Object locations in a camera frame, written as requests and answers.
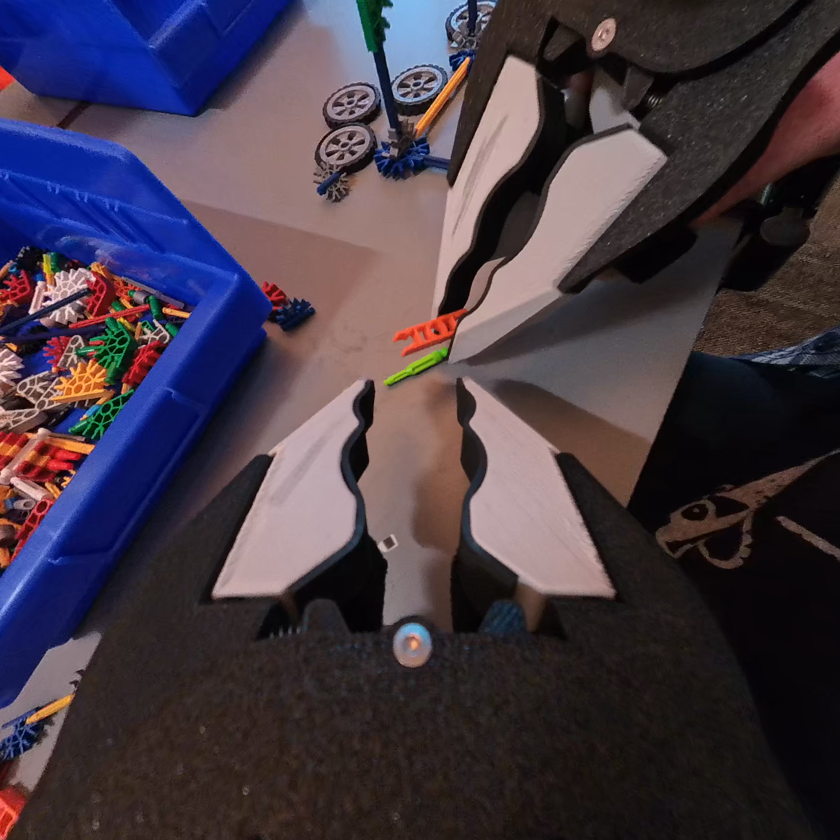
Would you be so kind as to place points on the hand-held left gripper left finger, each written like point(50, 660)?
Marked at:
point(295, 518)

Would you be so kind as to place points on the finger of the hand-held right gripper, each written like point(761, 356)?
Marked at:
point(571, 229)
point(485, 164)

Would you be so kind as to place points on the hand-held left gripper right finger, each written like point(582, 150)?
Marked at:
point(538, 525)

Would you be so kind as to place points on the colourful toy car model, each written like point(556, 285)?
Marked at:
point(348, 144)

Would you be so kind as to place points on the blue bin with toy pieces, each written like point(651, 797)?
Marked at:
point(197, 394)

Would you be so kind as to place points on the orange ladder connector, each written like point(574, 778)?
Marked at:
point(430, 328)

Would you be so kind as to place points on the lime green rod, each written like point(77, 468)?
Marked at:
point(420, 364)

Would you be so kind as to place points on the pile of colourful toy pieces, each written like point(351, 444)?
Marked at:
point(79, 367)

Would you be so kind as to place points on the colourful spoked wheel model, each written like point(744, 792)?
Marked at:
point(33, 712)

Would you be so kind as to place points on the person's right hand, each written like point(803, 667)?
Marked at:
point(800, 131)

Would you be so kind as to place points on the small blue red connector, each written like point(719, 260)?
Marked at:
point(292, 312)

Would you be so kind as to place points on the dark printed shirt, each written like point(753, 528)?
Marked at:
point(754, 623)

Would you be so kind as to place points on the empty blue plastic bin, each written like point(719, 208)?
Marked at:
point(131, 46)

